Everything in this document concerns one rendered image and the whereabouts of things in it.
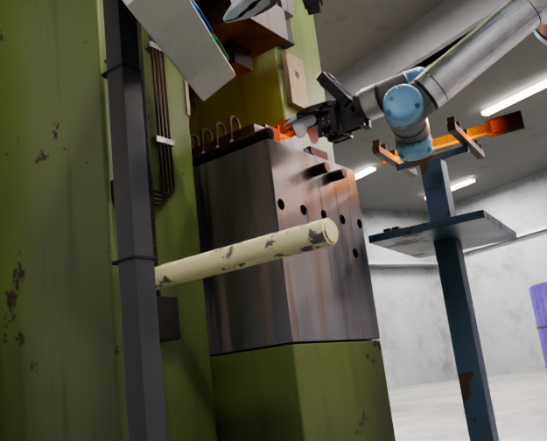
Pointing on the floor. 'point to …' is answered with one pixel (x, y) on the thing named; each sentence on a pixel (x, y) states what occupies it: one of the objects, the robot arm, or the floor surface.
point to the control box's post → (133, 229)
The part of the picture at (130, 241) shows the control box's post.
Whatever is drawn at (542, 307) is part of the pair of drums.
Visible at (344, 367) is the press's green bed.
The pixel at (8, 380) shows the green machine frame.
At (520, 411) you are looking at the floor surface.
